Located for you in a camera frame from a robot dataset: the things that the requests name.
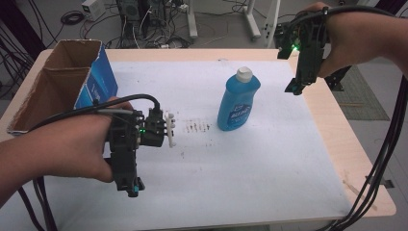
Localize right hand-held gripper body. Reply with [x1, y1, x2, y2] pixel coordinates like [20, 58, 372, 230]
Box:
[274, 9, 329, 83]

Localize gripper black cable bundle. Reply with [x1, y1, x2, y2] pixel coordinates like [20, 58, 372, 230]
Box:
[290, 5, 408, 231]
[17, 93, 162, 231]

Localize blue cardboard box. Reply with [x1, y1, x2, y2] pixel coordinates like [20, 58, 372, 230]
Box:
[7, 38, 119, 136]

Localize right gripper black cable bundle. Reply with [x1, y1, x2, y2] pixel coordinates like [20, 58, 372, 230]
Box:
[290, 5, 408, 231]

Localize person's left hand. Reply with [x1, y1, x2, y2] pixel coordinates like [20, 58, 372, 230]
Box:
[47, 95, 135, 185]

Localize black metal frame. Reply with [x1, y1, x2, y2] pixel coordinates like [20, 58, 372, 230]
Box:
[323, 65, 353, 91]

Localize white electronic device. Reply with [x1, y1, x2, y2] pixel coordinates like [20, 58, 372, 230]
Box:
[81, 0, 107, 22]

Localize small black floor plate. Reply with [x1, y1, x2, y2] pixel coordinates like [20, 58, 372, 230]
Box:
[365, 175, 395, 190]

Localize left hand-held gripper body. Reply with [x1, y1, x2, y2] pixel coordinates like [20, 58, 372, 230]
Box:
[106, 107, 177, 181]

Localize grey floor mat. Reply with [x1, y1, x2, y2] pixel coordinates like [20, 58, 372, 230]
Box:
[332, 64, 391, 121]

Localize blue detergent bottle white cap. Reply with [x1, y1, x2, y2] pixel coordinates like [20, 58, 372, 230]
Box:
[217, 65, 262, 132]

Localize dark computer tower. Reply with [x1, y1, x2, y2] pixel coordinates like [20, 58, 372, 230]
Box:
[116, 0, 142, 25]

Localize coiled black floor cable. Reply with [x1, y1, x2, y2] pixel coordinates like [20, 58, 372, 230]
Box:
[60, 10, 87, 26]

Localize white metal stand leg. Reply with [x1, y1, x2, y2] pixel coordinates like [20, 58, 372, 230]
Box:
[263, 0, 281, 49]
[187, 0, 199, 40]
[242, 0, 262, 40]

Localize thin wooden stick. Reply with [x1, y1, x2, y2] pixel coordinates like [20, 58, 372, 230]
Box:
[342, 178, 378, 212]

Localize left gripper black cable bundle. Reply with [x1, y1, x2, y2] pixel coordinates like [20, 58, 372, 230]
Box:
[17, 93, 162, 231]

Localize person's right hand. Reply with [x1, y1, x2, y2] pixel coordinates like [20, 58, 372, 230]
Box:
[299, 1, 397, 79]

